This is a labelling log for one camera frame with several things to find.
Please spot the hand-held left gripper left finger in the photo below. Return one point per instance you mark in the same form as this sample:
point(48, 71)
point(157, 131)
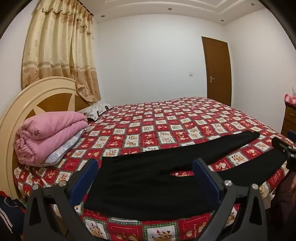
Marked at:
point(84, 180)

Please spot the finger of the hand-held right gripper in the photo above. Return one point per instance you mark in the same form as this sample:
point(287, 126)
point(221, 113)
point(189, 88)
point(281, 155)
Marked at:
point(283, 144)

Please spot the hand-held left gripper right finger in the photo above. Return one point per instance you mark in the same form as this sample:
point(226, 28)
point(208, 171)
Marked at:
point(205, 178)

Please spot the black pants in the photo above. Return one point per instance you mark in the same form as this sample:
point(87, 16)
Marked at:
point(148, 180)

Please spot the brown wooden nightstand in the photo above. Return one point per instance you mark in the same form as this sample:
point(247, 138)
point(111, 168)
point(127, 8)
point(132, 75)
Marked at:
point(289, 120)

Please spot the white blue patterned folded blanket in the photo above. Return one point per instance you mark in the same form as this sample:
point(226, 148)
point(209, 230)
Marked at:
point(62, 151)

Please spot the red cloth item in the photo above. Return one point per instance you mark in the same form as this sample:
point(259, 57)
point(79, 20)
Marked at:
point(291, 99)

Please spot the person's dark clothing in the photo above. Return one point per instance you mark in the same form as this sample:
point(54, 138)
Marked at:
point(283, 208)

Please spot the pink folded quilt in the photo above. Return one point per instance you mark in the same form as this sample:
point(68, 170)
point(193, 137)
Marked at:
point(46, 134)

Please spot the patterned pillow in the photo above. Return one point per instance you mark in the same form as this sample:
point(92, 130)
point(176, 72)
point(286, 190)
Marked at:
point(94, 110)

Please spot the red checkered printed bedsheet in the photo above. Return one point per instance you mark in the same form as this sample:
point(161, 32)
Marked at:
point(143, 125)

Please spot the dark striped clothes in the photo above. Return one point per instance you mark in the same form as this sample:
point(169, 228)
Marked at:
point(9, 213)

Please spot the cream wooden headboard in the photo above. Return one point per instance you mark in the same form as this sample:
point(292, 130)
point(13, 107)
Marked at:
point(34, 97)

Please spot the brown wooden door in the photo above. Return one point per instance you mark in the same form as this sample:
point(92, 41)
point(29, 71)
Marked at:
point(217, 69)

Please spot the beige floral curtain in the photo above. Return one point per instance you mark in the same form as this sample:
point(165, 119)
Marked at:
point(60, 48)

